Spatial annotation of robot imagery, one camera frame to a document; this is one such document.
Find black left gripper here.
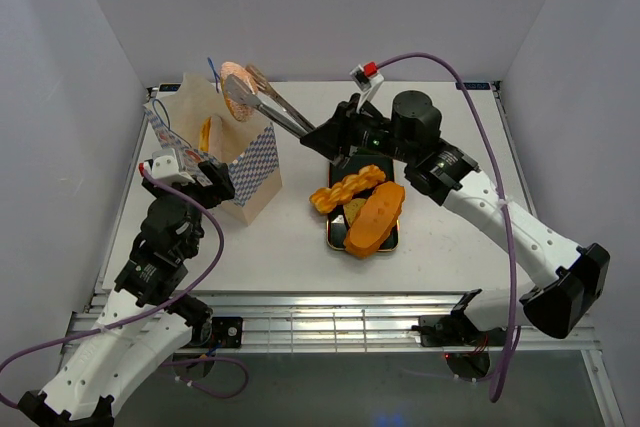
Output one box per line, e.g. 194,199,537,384
144,160,235,256

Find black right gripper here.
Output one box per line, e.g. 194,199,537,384
300,94,414,164

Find long cream-filled bread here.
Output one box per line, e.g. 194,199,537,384
198,115,224,157

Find blue checkered paper bag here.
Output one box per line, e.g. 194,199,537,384
142,55,284,225

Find pink round donut bread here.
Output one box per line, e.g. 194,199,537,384
220,61,257,122

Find metal tongs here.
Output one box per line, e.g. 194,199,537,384
243,64,315,139

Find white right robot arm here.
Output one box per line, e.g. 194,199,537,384
300,90,610,344

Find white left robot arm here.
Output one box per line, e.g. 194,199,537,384
17,152,235,426

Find twisted orange bread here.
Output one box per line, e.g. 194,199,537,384
309,164,386,214

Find yellow-green bread slice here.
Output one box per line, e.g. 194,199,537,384
343,198,367,225

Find large orange flat bread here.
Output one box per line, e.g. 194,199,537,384
344,181,405,259

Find black gold-rimmed tray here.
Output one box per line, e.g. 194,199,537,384
326,152,399,252

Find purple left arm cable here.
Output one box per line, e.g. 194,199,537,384
0,176,224,408

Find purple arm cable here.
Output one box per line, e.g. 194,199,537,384
0,176,224,408
377,51,524,404

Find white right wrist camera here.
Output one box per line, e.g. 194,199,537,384
349,62,384,107

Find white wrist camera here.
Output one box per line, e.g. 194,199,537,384
138,147,195,185
349,62,384,107

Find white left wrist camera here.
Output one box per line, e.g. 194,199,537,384
138,147,195,185

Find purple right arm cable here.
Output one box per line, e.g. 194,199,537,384
377,51,524,404

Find left black motor mount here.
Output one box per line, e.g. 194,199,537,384
196,316,244,350

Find black motor mount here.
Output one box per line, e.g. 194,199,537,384
196,316,244,350
411,315,478,347

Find aluminium frame rail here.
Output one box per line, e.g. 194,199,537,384
62,291,601,356

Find right black motor mount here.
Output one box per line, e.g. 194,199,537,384
411,315,478,347

